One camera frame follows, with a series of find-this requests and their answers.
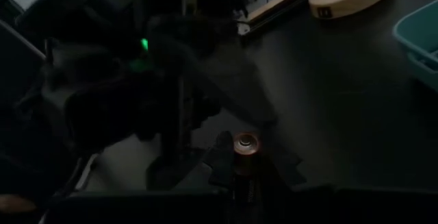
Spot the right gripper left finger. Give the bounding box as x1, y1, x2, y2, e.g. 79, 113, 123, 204
204, 130, 237, 190

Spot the teal plastic bin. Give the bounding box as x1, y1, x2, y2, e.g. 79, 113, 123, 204
392, 0, 438, 92

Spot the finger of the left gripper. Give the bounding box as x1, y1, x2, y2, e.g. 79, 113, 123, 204
145, 145, 207, 191

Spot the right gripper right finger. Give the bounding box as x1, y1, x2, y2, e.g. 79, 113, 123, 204
258, 138, 308, 188

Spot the copper top black battery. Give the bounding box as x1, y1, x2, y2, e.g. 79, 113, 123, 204
232, 132, 263, 214

